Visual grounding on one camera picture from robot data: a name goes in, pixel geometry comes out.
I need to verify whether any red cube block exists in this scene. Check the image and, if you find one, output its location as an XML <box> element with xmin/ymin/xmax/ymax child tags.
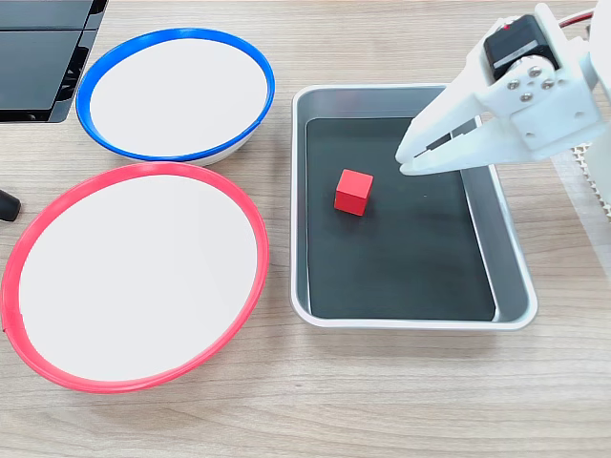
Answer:
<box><xmin>333</xmin><ymin>168</ymin><xmax>375</xmax><ymax>217</ymax></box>

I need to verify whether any black tray liner mat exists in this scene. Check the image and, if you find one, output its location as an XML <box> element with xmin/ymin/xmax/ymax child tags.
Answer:
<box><xmin>305</xmin><ymin>116</ymin><xmax>497</xmax><ymax>322</ymax></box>

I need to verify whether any silver metal tray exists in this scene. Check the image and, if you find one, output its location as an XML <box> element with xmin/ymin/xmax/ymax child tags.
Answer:
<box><xmin>289</xmin><ymin>84</ymin><xmax>539</xmax><ymax>330</ymax></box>

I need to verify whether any blue-rimmed white dish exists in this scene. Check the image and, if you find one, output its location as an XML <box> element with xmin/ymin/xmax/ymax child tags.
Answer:
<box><xmin>74</xmin><ymin>27</ymin><xmax>277</xmax><ymax>167</ymax></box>

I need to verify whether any red-rimmed white dish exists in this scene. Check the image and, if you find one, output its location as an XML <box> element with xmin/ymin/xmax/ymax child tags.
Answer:
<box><xmin>0</xmin><ymin>160</ymin><xmax>270</xmax><ymax>395</ymax></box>

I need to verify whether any white perforated mat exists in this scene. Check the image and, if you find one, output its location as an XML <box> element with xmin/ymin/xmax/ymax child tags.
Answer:
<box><xmin>569</xmin><ymin>142</ymin><xmax>611</xmax><ymax>221</ymax></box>

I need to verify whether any black panelled device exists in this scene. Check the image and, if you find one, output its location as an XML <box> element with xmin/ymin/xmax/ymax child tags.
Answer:
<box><xmin>0</xmin><ymin>0</ymin><xmax>110</xmax><ymax>124</ymax></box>

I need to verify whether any black rounded object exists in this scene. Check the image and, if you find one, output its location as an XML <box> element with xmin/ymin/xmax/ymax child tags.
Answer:
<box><xmin>0</xmin><ymin>189</ymin><xmax>23</xmax><ymax>223</ymax></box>

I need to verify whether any red cable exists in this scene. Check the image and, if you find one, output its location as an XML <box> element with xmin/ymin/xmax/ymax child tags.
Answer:
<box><xmin>557</xmin><ymin>10</ymin><xmax>599</xmax><ymax>31</ymax></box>

